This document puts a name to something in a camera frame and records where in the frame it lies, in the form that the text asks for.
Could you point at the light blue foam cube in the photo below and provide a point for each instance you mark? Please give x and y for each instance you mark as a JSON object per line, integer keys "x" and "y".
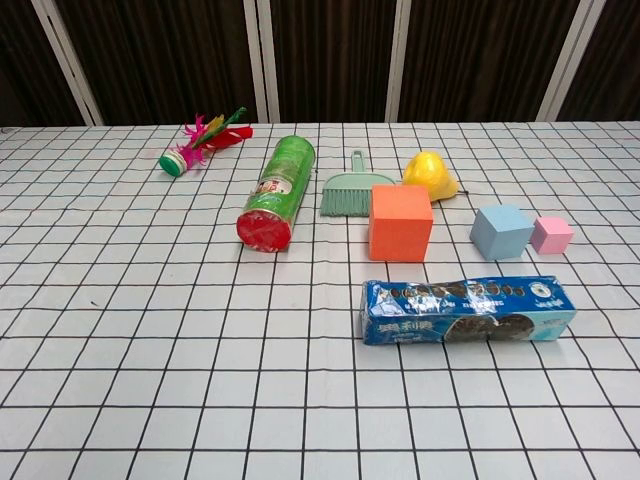
{"x": 492, "y": 235}

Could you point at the small pink foam cube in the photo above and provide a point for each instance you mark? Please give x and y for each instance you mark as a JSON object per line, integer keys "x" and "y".
{"x": 550, "y": 237}

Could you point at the green mini hand broom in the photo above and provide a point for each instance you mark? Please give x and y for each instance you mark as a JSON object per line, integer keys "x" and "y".
{"x": 345, "y": 197}

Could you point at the green chips can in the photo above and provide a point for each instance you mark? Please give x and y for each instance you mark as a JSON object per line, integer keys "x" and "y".
{"x": 280, "y": 190}

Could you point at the orange foam cube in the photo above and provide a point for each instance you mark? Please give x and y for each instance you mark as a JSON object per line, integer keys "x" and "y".
{"x": 400, "y": 230}

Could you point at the yellow plastic fruit toy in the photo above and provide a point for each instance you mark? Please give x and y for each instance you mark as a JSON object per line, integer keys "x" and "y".
{"x": 425, "y": 170}

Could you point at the blue cookie box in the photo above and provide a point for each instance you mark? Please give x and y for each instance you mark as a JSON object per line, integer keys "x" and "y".
{"x": 450, "y": 310}

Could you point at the colourful feather shuttlecock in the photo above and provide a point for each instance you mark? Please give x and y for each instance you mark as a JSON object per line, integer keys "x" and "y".
{"x": 172, "y": 162}

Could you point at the white black grid tablecloth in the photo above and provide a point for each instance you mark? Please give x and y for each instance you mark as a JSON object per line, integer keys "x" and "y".
{"x": 150, "y": 350}

